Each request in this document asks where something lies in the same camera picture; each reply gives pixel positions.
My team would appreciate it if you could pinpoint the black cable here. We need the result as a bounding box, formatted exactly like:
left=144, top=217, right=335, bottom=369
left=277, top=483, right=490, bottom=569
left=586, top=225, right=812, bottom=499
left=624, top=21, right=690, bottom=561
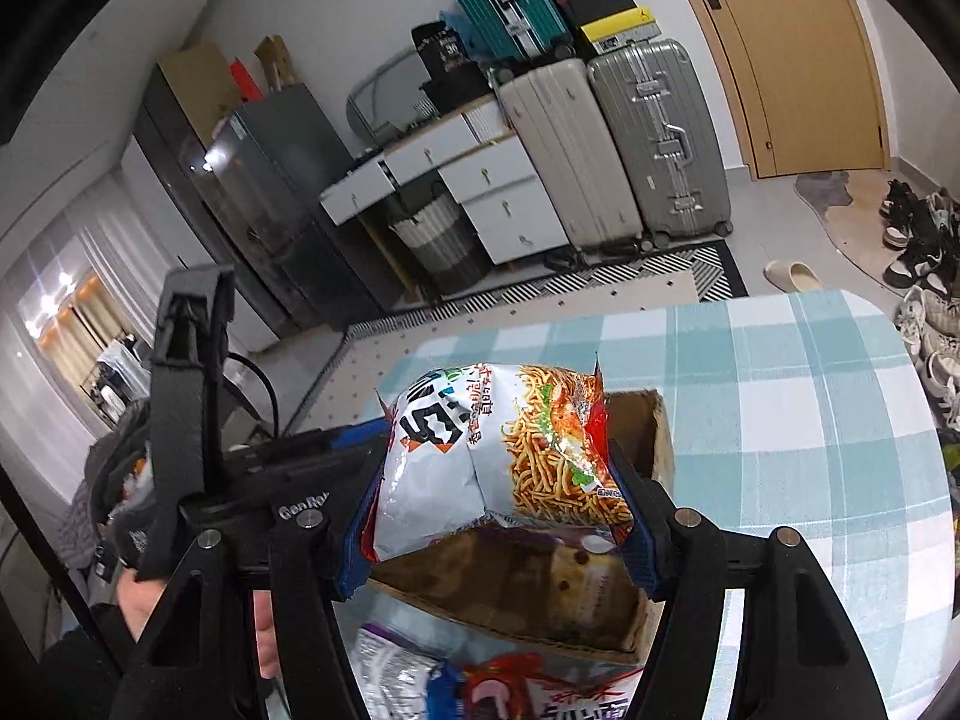
left=225, top=351, right=290, bottom=440

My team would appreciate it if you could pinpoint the red paper bag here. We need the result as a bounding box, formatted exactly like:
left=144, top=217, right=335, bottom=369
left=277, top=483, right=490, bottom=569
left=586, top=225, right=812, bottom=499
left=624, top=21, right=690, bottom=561
left=229, top=58, right=265, bottom=103

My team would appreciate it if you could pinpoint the blue snack packet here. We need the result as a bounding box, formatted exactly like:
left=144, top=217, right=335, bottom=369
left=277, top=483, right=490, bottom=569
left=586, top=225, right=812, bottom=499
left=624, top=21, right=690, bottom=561
left=430, top=660, right=467, bottom=720

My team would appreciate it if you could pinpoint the brown paper bag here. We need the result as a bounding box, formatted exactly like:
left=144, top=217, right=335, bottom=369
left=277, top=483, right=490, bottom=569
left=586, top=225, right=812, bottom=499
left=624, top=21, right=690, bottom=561
left=255, top=34, right=302, bottom=92

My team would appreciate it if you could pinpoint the black fridge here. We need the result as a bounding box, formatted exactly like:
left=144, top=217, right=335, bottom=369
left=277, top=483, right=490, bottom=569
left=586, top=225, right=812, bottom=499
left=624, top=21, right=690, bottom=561
left=196, top=82, right=391, bottom=331

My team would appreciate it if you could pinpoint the beige biscuit packet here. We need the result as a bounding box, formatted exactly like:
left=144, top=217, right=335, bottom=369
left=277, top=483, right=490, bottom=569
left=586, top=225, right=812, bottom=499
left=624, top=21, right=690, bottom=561
left=525, top=532, right=638, bottom=616

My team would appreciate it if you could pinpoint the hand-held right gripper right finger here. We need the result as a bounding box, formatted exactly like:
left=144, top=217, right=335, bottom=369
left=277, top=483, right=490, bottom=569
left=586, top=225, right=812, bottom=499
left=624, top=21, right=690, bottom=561
left=604, top=442, right=893, bottom=720

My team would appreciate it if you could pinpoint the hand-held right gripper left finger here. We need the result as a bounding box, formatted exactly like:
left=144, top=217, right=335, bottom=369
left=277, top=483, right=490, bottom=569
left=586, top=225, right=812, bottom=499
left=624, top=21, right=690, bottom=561
left=111, top=465, right=391, bottom=720

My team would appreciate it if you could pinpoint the beige suitcase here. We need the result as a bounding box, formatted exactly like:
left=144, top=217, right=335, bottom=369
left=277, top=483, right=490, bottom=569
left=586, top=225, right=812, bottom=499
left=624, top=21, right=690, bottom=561
left=495, top=58, right=647, bottom=250

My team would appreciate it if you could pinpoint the silver suitcase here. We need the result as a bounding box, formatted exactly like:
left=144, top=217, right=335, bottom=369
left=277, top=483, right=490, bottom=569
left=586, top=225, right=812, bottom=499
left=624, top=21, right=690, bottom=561
left=587, top=37, right=733, bottom=242

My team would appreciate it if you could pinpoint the blue plastic bag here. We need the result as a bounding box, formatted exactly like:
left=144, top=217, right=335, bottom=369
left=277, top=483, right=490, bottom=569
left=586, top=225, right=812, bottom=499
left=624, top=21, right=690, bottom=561
left=439, top=9, right=475, bottom=53

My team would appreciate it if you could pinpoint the flat tan cardboard sheet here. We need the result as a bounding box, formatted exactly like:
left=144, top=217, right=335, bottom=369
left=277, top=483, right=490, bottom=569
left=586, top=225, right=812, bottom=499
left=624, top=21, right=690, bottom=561
left=157, top=41, right=242, bottom=143

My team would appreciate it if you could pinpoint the white noodle snack packet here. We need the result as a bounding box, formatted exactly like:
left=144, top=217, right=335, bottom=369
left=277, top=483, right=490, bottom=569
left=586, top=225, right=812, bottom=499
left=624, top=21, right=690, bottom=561
left=360, top=364, right=638, bottom=565
left=457, top=652, right=647, bottom=720

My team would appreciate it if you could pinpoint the brown cardboard box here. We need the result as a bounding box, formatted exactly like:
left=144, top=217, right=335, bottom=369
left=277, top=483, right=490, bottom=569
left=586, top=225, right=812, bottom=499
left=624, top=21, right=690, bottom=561
left=367, top=388, right=676, bottom=665

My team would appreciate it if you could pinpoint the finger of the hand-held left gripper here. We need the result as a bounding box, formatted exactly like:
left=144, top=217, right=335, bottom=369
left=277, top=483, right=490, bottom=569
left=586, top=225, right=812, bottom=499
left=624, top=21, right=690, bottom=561
left=324, top=422, right=395, bottom=467

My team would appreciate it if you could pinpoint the black storage box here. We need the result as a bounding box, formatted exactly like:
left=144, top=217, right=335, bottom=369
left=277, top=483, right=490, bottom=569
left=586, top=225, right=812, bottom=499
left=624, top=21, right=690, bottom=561
left=420, top=64, right=493, bottom=118

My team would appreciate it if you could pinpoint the wooden door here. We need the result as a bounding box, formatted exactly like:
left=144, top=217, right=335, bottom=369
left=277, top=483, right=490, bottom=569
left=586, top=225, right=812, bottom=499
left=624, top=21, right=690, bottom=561
left=658, top=0, right=891, bottom=181

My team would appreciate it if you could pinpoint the beige floor mat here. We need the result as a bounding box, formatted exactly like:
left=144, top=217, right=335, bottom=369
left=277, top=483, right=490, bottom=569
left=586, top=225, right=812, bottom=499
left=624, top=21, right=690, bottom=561
left=817, top=169, right=947, bottom=295

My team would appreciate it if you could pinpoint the silver purple snack packet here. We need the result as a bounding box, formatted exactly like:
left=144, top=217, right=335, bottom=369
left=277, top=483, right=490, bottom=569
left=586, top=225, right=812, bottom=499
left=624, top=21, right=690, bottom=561
left=351, top=622, right=445, bottom=720

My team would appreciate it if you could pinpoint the woven laundry basket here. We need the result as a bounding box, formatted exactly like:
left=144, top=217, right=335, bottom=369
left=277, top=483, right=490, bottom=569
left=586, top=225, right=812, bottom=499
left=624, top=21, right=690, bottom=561
left=390, top=191, right=490, bottom=295

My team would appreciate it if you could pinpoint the dark glass cabinet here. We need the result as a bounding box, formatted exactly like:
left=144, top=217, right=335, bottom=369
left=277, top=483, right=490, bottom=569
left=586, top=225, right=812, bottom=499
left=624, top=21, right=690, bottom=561
left=133, top=64, right=301, bottom=338

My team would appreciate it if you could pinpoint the white drawer desk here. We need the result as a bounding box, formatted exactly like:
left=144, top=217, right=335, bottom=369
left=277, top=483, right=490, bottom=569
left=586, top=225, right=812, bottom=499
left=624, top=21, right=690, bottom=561
left=319, top=97, right=571, bottom=268

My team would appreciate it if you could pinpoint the oval metal framed mirror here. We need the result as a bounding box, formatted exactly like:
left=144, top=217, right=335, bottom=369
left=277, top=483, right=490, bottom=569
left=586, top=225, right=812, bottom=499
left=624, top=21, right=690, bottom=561
left=346, top=45, right=440, bottom=148

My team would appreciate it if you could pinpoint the plain black shoe box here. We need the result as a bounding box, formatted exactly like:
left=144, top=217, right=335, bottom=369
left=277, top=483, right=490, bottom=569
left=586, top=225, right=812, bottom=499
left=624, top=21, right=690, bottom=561
left=562, top=0, right=640, bottom=28

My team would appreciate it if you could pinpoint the person's left hand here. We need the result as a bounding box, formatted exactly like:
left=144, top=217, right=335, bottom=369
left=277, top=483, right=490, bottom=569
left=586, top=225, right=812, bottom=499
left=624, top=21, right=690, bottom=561
left=120, top=576, right=281, bottom=680

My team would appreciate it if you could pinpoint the yellow black shoe box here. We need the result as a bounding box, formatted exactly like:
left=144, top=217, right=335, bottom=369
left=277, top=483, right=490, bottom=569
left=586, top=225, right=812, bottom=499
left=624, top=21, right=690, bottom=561
left=581, top=6, right=663, bottom=53

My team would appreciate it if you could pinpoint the pile of assorted shoes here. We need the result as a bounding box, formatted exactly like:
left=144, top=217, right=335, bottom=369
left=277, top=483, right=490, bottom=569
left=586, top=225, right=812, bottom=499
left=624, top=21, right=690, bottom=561
left=877, top=178, right=960, bottom=428

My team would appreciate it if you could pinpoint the grey door mat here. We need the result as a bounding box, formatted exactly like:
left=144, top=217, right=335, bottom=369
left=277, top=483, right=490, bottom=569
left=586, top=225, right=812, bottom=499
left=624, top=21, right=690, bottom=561
left=795, top=171, right=856, bottom=215

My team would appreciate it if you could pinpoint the beige slipper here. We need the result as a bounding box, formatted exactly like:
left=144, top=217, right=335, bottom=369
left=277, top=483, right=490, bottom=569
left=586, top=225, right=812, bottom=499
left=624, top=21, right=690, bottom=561
left=763, top=259, right=823, bottom=294

